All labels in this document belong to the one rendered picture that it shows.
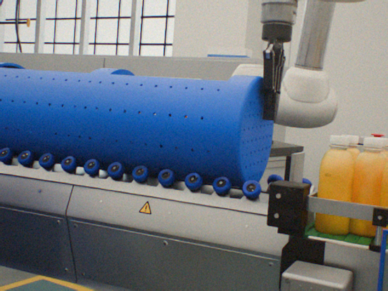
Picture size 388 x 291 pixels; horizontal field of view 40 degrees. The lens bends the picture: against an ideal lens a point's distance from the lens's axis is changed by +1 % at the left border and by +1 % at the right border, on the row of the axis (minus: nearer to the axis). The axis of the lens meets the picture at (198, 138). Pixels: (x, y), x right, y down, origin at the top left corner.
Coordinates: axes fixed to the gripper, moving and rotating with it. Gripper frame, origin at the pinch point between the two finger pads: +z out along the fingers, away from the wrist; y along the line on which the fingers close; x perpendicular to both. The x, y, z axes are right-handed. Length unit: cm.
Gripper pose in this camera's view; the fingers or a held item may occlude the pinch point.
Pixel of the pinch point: (270, 106)
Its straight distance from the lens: 136.1
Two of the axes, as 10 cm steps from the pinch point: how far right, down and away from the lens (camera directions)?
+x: -9.1, -0.9, 4.0
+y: 4.1, -0.1, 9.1
